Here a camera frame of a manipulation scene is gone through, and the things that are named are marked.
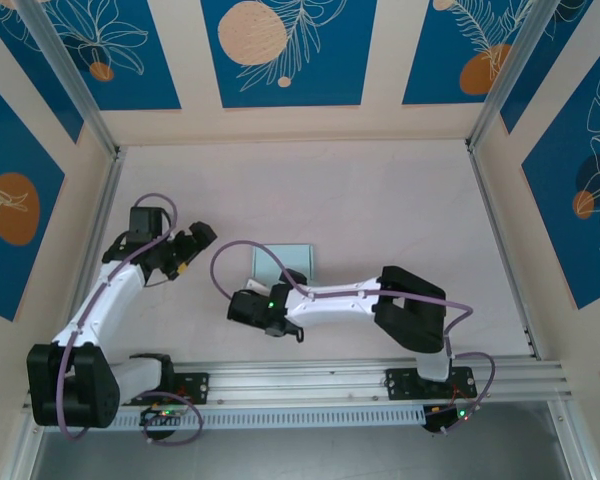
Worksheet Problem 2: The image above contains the long aluminium base rail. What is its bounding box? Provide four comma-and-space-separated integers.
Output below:
22, 355, 574, 412

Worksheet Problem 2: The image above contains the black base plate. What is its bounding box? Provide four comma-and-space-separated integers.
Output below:
385, 367, 477, 401
118, 372, 211, 405

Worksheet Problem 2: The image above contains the controller board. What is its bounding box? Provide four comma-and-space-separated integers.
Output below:
422, 402, 481, 434
139, 405, 186, 426

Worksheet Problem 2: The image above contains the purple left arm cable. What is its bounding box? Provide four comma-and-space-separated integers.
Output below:
58, 192, 205, 446

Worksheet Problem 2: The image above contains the aluminium corner post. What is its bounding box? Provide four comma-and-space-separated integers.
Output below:
464, 0, 596, 151
14, 0, 124, 161

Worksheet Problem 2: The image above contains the left controller board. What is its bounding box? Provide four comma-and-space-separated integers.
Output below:
139, 405, 186, 426

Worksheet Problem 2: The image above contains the aluminium frame bar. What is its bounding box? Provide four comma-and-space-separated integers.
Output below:
547, 399, 596, 480
2, 409, 49, 480

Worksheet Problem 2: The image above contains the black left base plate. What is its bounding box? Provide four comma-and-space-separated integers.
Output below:
118, 372, 211, 405

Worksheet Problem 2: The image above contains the grey metal sheet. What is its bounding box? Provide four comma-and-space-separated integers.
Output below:
29, 402, 569, 480

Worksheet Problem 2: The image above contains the grey slotted cable duct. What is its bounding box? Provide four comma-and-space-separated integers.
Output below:
44, 405, 426, 432

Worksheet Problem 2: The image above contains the right controller board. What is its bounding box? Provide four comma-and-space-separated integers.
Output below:
422, 402, 481, 434

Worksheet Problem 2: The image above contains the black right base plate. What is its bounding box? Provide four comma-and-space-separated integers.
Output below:
385, 367, 477, 401

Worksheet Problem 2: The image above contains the light blue paper box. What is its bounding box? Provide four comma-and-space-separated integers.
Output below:
251, 243, 316, 290

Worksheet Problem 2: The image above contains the aluminium side rail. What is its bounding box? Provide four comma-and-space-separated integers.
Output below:
467, 142, 544, 361
52, 147, 129, 371

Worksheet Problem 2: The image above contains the blue floral wall panel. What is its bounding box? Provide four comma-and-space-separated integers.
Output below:
0, 72, 67, 322
522, 44, 600, 311
44, 0, 182, 112
499, 0, 600, 135
402, 0, 546, 107
0, 0, 85, 145
201, 0, 379, 109

